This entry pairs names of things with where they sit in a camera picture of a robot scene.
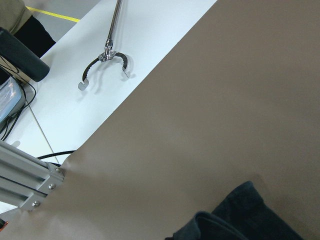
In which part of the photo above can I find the black t-shirt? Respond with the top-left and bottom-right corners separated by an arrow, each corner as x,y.
171,181 -> 301,240

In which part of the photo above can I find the grabber stick tool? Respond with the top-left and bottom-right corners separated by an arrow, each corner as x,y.
77,0 -> 129,91

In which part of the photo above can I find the blue teach pendant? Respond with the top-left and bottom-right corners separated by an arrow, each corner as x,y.
0,77 -> 26,129

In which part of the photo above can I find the black water bottle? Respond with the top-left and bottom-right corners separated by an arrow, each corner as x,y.
0,28 -> 50,82

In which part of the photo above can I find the aluminium frame post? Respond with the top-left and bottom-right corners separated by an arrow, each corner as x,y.
0,141 -> 64,211

